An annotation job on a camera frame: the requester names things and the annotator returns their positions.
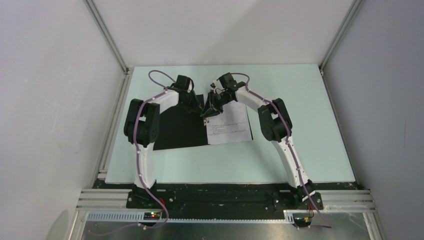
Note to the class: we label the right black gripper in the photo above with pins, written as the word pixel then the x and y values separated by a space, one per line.
pixel 210 110

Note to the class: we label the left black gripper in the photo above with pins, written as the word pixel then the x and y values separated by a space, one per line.
pixel 196 106

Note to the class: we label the printed paper sheets stack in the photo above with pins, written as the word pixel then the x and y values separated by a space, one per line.
pixel 230 126

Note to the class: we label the red black folder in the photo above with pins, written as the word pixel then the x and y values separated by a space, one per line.
pixel 180 129

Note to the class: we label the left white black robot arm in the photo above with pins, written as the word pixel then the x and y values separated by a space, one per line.
pixel 141 127

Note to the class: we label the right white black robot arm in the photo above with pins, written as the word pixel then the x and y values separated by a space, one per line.
pixel 276 127

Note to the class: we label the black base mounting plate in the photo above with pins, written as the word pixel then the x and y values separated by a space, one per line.
pixel 220 201

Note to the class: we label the left small controller board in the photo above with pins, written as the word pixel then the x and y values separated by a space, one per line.
pixel 152 216

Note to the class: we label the small controller board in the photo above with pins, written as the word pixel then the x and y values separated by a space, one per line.
pixel 302 222
pixel 152 216

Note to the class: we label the right small controller board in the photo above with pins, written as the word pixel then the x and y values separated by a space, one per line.
pixel 302 222

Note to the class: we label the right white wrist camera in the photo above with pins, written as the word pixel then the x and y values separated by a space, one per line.
pixel 216 86

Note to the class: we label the left aluminium corner post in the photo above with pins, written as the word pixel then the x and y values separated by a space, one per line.
pixel 103 28

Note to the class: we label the aluminium corner post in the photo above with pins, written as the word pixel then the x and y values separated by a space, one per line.
pixel 345 25
pixel 103 28

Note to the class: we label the white slotted cable duct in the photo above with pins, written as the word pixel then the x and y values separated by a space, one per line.
pixel 137 217

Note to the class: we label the aluminium frame rails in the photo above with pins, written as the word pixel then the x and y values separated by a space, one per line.
pixel 334 201

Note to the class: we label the right aluminium corner post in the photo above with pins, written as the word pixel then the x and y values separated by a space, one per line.
pixel 345 25

